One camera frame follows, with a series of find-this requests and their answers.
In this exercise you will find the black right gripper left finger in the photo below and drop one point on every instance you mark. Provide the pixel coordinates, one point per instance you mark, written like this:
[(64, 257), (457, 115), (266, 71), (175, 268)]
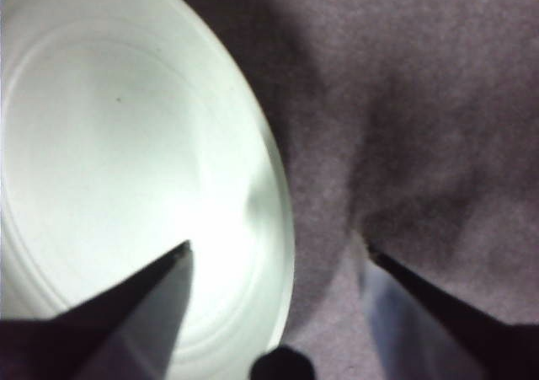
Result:
[(105, 338)]

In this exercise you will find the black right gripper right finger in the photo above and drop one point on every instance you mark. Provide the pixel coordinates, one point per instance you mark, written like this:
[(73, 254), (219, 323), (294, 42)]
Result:
[(442, 338)]

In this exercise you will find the pale green round plate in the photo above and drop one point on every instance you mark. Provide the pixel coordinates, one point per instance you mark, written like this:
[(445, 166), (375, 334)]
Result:
[(126, 144)]

